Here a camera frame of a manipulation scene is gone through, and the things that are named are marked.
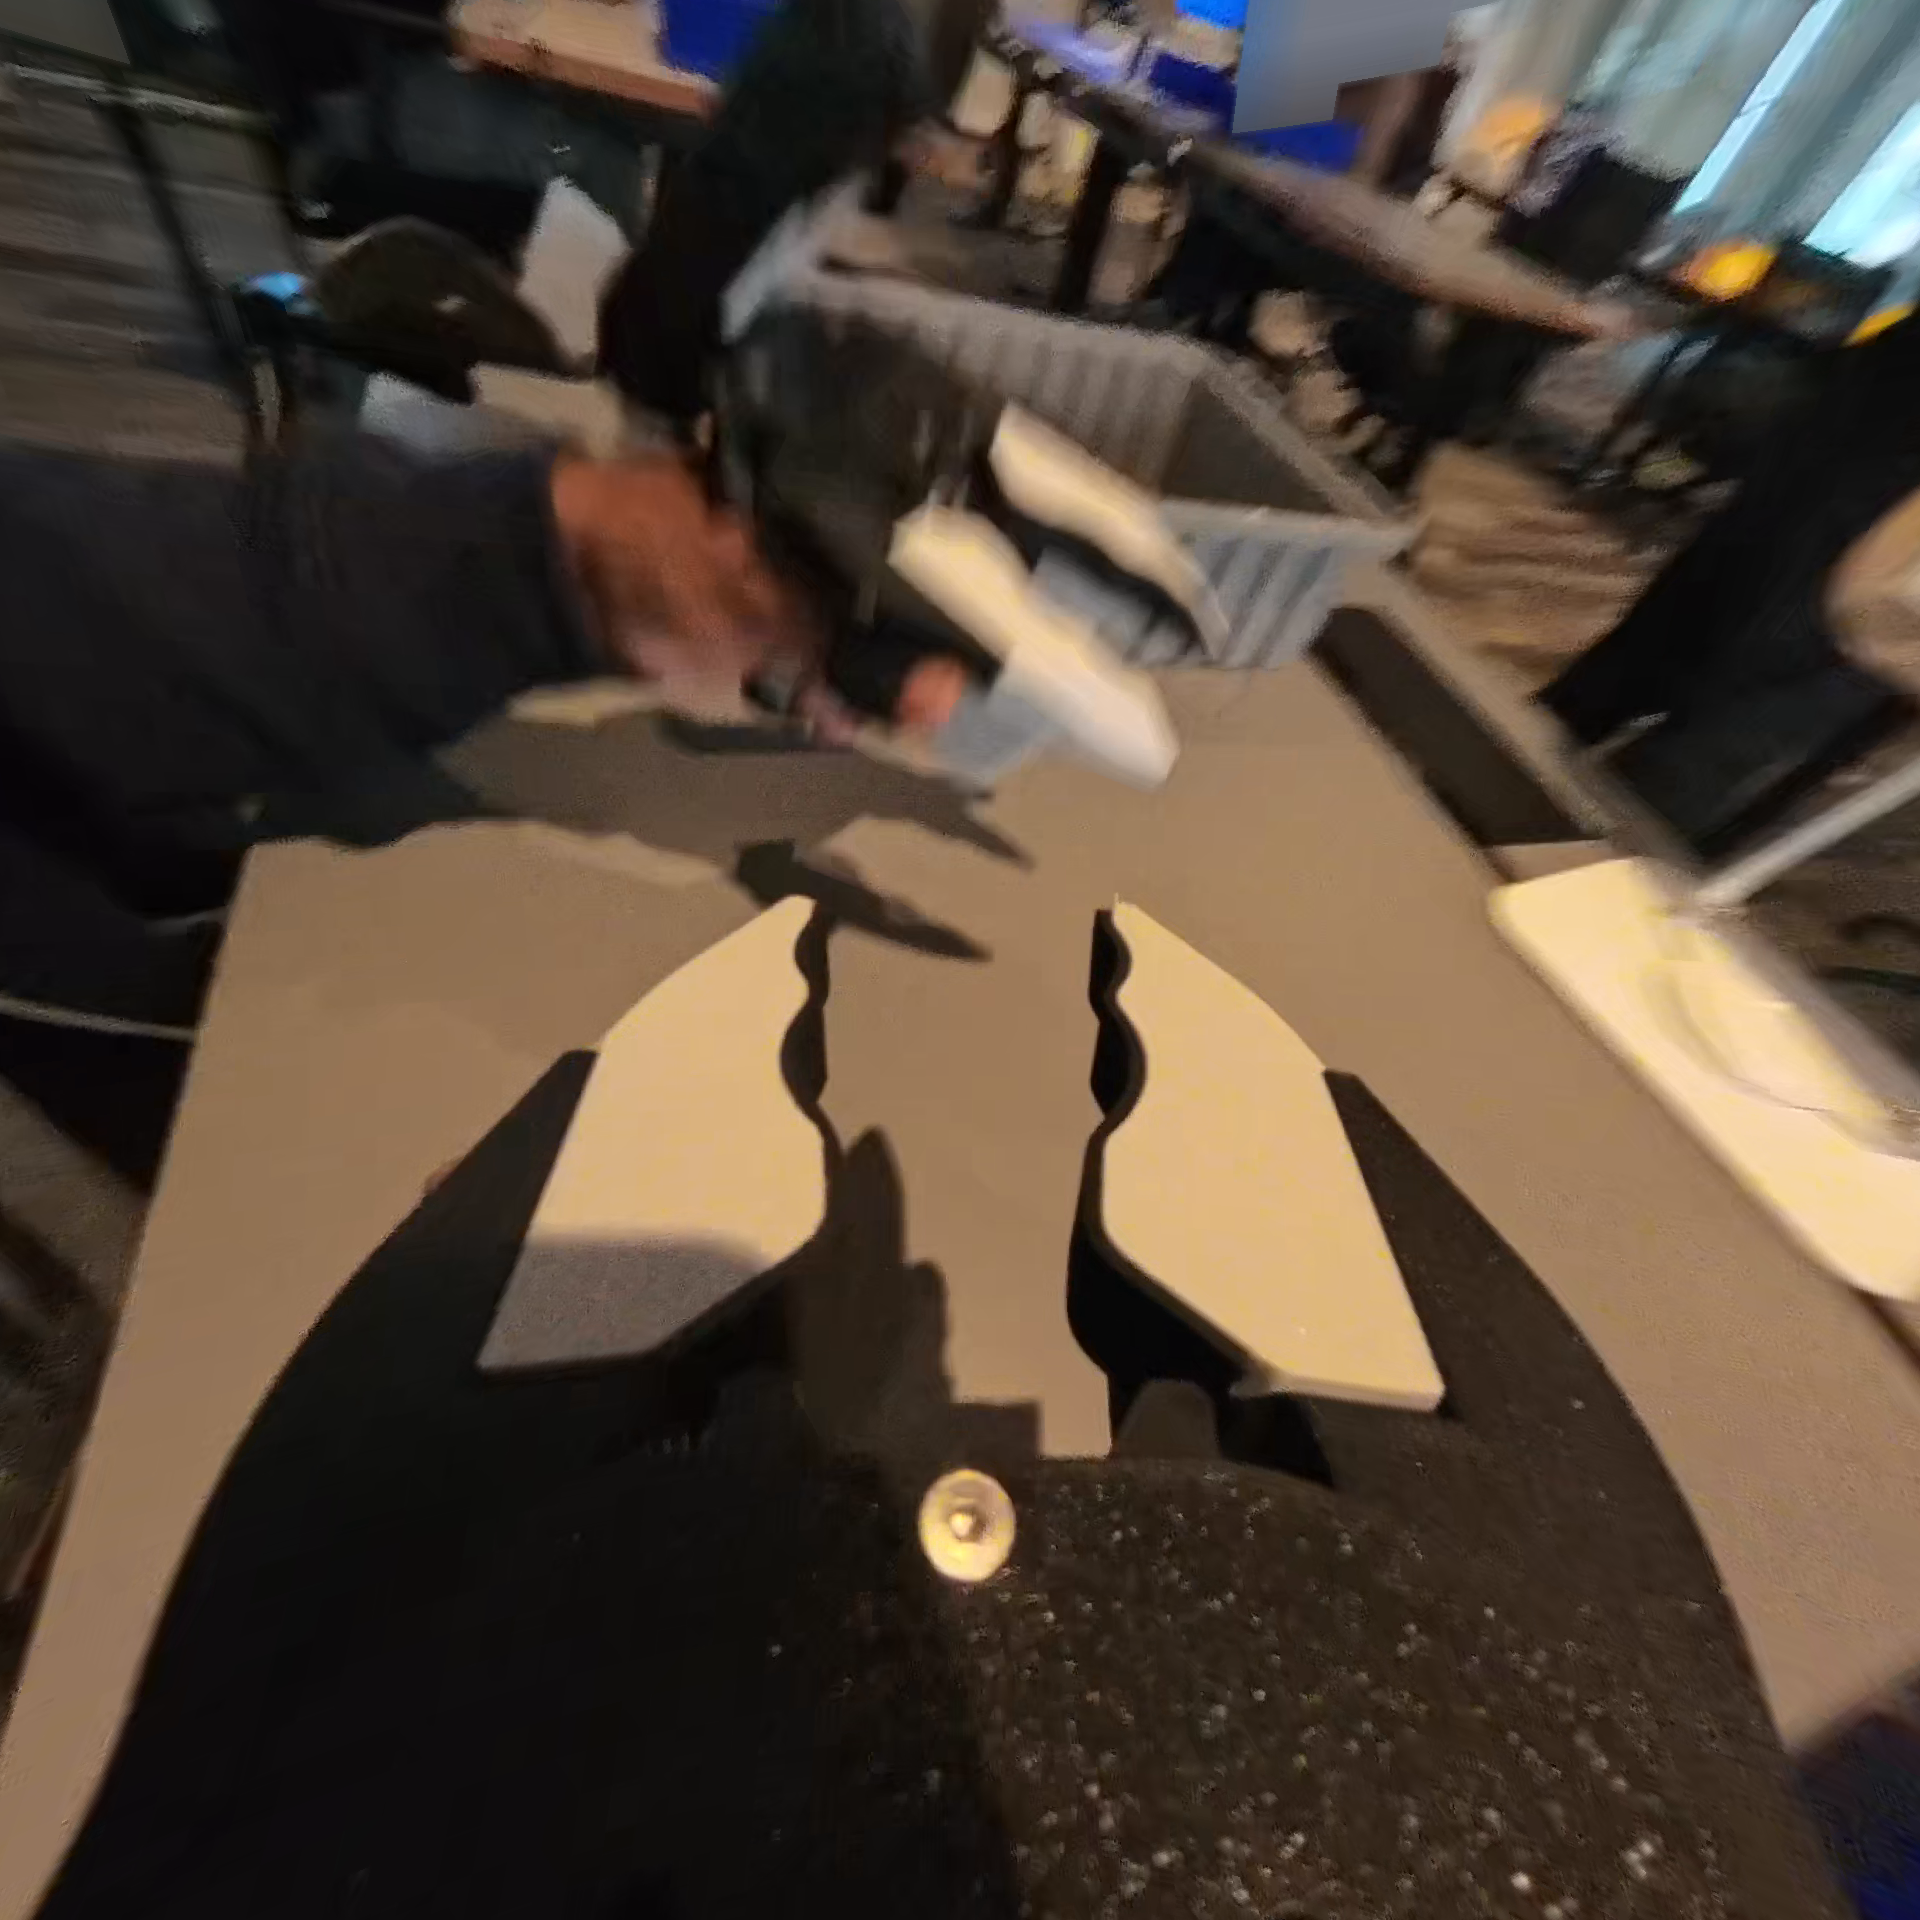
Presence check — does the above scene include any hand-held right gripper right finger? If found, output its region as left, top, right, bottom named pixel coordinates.
left=1067, top=896, right=1449, bottom=1413

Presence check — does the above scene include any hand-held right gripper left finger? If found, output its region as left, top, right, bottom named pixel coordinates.
left=478, top=896, right=836, bottom=1373

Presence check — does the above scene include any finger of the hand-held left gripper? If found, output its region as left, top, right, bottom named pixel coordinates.
left=892, top=503, right=1181, bottom=792
left=989, top=404, right=1233, bottom=647

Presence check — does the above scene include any person's left forearm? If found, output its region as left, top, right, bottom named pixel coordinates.
left=0, top=433, right=602, bottom=916

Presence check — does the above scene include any person's left hand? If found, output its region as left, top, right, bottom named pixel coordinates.
left=556, top=449, right=977, bottom=752

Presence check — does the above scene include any grey plastic bin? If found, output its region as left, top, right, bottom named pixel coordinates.
left=727, top=188, right=1425, bottom=672

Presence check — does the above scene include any dark background table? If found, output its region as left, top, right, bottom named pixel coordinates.
left=989, top=29, right=1643, bottom=348

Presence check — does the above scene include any black office chair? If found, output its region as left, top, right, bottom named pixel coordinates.
left=223, top=216, right=588, bottom=407

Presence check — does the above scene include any metal stand rod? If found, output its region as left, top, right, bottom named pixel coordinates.
left=1695, top=750, right=1920, bottom=909

